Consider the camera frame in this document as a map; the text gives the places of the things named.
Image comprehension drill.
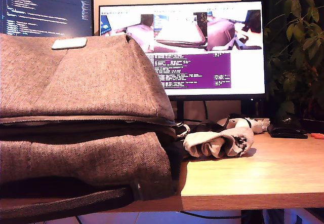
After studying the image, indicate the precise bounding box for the grey fabric backpack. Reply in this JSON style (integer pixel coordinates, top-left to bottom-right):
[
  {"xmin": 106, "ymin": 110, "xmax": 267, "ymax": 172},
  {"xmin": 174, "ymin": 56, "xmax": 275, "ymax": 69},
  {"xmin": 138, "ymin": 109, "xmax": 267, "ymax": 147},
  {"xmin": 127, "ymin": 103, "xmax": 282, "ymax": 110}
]
[{"xmin": 0, "ymin": 33, "xmax": 191, "ymax": 224}]

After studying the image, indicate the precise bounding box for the pair of grey socks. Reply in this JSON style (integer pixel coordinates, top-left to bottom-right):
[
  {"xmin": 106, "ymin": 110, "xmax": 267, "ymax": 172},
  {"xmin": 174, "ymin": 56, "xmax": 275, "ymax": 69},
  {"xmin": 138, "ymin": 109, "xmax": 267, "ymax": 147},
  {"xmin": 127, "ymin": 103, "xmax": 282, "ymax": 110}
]
[{"xmin": 182, "ymin": 127, "xmax": 255, "ymax": 159}]

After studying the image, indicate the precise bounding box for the black table leg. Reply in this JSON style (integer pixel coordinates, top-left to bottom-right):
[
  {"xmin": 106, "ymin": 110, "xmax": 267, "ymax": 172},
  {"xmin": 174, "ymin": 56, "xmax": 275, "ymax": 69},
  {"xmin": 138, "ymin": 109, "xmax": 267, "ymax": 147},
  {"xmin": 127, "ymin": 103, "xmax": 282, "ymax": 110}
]
[{"xmin": 241, "ymin": 210, "xmax": 265, "ymax": 224}]

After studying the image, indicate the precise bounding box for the monitor showing dark code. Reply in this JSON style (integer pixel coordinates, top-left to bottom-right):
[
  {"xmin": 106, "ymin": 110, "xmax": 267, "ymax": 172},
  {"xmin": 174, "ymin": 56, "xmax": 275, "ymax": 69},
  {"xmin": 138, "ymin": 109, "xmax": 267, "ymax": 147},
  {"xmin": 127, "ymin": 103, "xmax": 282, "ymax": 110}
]
[{"xmin": 0, "ymin": 0, "xmax": 95, "ymax": 38}]

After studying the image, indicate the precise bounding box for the green leafy potted plant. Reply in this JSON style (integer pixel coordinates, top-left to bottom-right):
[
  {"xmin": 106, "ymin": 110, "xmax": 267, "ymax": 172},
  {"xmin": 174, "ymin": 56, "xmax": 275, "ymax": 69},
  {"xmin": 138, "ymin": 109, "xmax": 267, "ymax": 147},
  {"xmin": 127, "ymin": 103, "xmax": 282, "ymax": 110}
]
[{"xmin": 263, "ymin": 0, "xmax": 324, "ymax": 133}]

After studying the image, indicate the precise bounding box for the monitor showing camera feeds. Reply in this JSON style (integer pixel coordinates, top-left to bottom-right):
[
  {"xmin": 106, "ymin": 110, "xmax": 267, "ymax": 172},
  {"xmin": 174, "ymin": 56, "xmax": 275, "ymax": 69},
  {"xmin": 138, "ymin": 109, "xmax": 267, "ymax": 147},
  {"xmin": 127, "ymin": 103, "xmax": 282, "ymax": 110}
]
[{"xmin": 98, "ymin": 1, "xmax": 267, "ymax": 122}]

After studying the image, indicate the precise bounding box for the black cable under table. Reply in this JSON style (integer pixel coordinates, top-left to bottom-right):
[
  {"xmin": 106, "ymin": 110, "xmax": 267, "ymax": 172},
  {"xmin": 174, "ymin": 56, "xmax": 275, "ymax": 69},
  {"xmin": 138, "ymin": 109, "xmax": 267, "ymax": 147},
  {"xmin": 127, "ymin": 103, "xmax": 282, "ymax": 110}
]
[{"xmin": 180, "ymin": 210, "xmax": 243, "ymax": 219}]

